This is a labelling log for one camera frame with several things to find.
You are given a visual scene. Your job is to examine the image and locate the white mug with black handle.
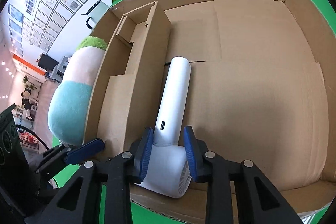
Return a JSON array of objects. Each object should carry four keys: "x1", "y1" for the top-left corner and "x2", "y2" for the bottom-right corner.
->
[{"x1": 87, "y1": 0, "x2": 111, "y2": 30}]

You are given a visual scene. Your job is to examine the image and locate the group of framed wall certificates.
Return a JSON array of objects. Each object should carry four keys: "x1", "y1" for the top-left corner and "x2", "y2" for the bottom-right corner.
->
[{"x1": 20, "y1": 0, "x2": 95, "y2": 52}]

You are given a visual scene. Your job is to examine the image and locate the black cable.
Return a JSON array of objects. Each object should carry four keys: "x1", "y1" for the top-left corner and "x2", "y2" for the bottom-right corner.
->
[{"x1": 16, "y1": 124, "x2": 49, "y2": 149}]

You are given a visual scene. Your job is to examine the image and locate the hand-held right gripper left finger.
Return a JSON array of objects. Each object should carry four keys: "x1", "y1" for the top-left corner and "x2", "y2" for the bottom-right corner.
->
[{"x1": 24, "y1": 127, "x2": 154, "y2": 224}]

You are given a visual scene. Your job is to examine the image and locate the pink and teal plush toy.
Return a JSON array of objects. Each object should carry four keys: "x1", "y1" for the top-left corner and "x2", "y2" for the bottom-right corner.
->
[{"x1": 48, "y1": 35, "x2": 109, "y2": 146}]

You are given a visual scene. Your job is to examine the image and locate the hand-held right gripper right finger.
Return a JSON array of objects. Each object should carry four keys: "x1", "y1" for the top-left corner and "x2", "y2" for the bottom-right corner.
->
[{"x1": 183, "y1": 126, "x2": 303, "y2": 224}]

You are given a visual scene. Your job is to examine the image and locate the large cardboard box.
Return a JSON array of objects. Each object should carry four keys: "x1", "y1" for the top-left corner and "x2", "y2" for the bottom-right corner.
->
[{"x1": 84, "y1": 0, "x2": 336, "y2": 222}]

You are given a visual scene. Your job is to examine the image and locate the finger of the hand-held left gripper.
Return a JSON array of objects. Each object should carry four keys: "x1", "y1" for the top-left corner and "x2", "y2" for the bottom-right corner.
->
[{"x1": 34, "y1": 138, "x2": 105, "y2": 182}]

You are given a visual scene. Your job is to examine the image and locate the white handheld fan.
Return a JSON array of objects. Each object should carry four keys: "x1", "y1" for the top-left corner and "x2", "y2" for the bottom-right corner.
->
[{"x1": 135, "y1": 56, "x2": 193, "y2": 199}]

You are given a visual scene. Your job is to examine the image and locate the grey plastic stool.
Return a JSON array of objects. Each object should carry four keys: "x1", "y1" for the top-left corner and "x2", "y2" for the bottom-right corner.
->
[
  {"x1": 50, "y1": 67, "x2": 63, "y2": 83},
  {"x1": 56, "y1": 56, "x2": 70, "y2": 75}
]

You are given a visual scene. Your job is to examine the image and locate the small brown cardboard box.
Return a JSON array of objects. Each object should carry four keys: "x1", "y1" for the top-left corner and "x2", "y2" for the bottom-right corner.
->
[{"x1": 97, "y1": 0, "x2": 172, "y2": 159}]

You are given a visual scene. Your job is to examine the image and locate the black cabinet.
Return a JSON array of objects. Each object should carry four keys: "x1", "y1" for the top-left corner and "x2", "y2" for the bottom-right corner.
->
[{"x1": 37, "y1": 53, "x2": 59, "y2": 69}]

